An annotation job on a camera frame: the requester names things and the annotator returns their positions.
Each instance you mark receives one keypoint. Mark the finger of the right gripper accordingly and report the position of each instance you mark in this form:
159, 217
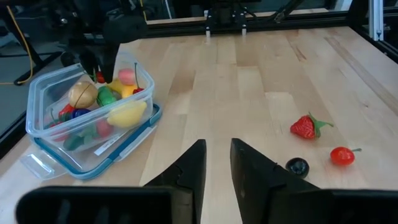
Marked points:
109, 62
89, 62

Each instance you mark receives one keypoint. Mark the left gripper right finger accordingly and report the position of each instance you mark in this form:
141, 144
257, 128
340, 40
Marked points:
252, 174

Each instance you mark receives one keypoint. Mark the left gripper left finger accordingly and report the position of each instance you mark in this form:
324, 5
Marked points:
192, 174

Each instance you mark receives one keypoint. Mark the pink peach toy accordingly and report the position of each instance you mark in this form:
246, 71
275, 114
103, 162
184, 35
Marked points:
126, 76

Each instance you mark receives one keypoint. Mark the yellow banana toy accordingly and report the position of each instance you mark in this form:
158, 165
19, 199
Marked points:
124, 91

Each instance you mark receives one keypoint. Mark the green pea pod toy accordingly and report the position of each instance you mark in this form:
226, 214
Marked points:
106, 97

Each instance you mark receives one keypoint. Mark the small red cherry toy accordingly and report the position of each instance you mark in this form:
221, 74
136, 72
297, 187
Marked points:
138, 90

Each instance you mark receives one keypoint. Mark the purple eggplant toy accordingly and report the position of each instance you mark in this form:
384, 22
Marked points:
80, 112

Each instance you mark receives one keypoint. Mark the red chili pepper toy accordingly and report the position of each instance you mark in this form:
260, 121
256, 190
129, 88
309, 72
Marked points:
66, 110

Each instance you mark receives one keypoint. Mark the yellow lemon toy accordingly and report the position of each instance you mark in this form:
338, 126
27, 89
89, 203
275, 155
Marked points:
127, 115

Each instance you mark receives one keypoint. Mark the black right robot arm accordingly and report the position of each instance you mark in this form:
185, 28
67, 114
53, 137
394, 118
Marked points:
93, 12

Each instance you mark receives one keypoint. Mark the clear plastic tupperware container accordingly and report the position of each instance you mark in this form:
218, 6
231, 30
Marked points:
40, 93

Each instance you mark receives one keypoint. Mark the black plum toy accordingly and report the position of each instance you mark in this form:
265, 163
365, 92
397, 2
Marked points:
297, 168

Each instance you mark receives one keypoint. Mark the black stand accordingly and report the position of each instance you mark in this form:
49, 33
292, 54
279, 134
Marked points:
40, 67

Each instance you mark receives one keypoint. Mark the strawberry toy with large leaves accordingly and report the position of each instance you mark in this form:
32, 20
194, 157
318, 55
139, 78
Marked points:
303, 127

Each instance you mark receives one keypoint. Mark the blue-rimmed clear container lid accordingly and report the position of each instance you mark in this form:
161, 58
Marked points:
158, 112

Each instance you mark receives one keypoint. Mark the large red cherry toy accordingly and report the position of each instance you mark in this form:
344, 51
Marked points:
342, 156

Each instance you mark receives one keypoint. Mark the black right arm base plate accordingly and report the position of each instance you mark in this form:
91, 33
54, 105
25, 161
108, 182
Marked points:
224, 18

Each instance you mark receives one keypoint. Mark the silver aluminium bracket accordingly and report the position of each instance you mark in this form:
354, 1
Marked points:
376, 18

